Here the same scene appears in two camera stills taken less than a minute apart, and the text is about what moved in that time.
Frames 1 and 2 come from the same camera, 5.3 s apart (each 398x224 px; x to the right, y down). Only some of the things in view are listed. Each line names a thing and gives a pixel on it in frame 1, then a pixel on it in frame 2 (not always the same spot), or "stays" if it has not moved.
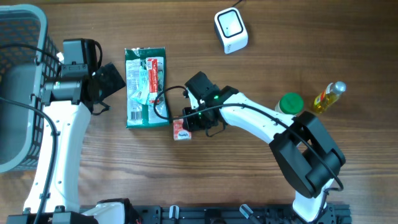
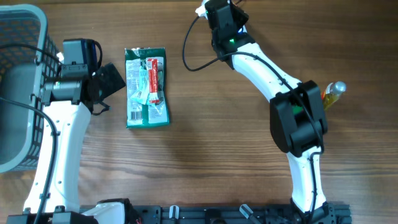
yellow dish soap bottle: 329,96 stays
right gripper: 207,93 to 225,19
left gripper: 111,78 stays
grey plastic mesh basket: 22,71 stays
